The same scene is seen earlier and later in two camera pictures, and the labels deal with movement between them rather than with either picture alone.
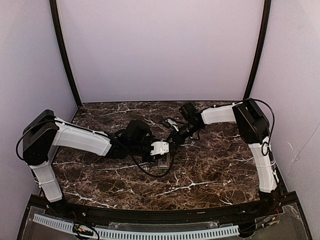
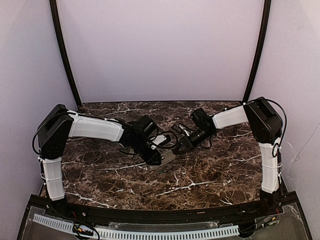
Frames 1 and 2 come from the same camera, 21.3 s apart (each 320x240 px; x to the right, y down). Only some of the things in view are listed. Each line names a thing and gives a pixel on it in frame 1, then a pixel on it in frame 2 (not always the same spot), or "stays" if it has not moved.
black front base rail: (156, 214) stays
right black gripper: (175, 136) -> (187, 142)
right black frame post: (267, 10) stays
